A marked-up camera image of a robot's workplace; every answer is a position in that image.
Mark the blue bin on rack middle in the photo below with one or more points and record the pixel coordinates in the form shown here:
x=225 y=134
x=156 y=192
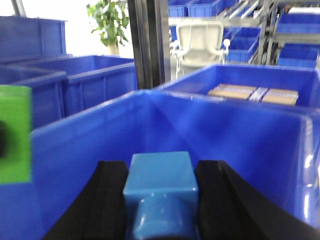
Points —
x=244 y=42

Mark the near blue plastic bin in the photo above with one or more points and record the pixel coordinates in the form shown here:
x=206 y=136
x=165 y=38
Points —
x=276 y=148

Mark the blue plastic bin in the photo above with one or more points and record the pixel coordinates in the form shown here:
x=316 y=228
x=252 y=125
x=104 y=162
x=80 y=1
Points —
x=90 y=80
x=276 y=148

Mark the tall blue bin far left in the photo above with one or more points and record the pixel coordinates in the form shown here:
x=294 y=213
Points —
x=23 y=38

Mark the light blue toy block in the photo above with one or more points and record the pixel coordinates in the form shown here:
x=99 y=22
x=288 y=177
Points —
x=161 y=196

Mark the blue bin on rack right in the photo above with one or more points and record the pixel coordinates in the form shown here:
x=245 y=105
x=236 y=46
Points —
x=301 y=55

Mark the left blue plastic bin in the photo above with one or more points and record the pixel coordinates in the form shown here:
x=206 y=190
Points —
x=90 y=80

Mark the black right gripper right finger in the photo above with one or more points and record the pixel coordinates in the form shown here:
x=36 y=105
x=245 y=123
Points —
x=231 y=209

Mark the green label on bin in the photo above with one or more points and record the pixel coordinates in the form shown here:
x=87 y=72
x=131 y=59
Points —
x=15 y=128

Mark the metal shelving rack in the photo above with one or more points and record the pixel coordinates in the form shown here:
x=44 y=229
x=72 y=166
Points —
x=263 y=14

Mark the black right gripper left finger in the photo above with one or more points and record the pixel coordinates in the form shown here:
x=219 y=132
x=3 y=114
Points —
x=98 y=212

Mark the blue bin on rack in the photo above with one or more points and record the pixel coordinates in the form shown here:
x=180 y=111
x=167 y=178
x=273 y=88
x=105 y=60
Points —
x=244 y=42
x=301 y=55

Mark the blue bin with cardboard boxes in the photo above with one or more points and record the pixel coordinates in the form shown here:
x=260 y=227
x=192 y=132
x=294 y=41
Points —
x=305 y=81

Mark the green potted plant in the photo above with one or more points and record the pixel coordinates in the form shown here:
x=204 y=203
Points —
x=112 y=19

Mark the cardboard packs in bin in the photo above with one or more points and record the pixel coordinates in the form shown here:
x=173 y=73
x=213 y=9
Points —
x=255 y=94

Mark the white mesh office chair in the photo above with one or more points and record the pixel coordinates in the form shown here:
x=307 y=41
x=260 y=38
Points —
x=200 y=43

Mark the black metal pillar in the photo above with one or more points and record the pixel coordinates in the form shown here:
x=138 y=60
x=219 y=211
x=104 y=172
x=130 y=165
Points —
x=149 y=26

